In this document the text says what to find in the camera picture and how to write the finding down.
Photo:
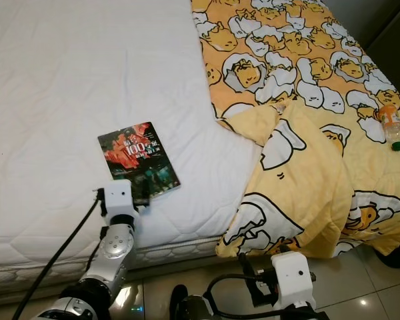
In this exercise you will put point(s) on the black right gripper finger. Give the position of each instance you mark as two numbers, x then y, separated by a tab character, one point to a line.
246	266

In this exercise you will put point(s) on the orange drink bottle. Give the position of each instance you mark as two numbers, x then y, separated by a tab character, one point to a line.
390	123

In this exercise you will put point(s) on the black robot foot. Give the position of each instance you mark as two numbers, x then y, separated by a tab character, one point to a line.
178	303

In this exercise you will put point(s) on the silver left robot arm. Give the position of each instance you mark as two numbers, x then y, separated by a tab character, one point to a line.
114	248

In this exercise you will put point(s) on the white quilted mattress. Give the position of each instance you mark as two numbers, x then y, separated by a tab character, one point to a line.
80	80

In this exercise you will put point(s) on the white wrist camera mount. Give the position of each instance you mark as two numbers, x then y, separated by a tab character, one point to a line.
293	280
120	196

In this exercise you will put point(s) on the yellow cartoon print blanket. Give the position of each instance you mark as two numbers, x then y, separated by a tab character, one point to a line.
306	180

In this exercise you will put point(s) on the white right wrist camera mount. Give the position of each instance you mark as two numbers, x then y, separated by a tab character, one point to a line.
293	280

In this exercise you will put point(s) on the black robot leg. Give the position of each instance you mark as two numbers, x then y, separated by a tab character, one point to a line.
203	310

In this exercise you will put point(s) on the red and black book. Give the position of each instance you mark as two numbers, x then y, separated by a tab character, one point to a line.
136	156

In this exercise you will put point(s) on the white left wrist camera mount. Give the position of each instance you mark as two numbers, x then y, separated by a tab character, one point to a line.
120	196

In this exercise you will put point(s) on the dark grey cabinet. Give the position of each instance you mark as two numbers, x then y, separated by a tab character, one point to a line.
386	33

